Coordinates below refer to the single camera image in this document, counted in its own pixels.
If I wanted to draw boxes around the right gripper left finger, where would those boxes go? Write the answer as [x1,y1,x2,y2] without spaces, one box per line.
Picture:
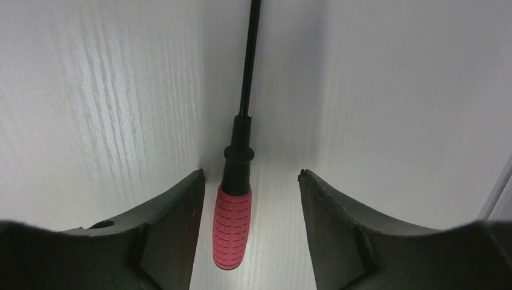
[1,170,205,289]

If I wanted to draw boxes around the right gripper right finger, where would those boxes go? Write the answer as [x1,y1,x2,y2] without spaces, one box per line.
[298,170,511,289]

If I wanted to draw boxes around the red handled screwdriver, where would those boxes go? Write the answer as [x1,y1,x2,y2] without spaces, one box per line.
[212,1,261,270]

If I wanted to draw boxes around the right side table rail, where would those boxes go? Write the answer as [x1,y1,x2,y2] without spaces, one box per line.
[478,156,511,221]

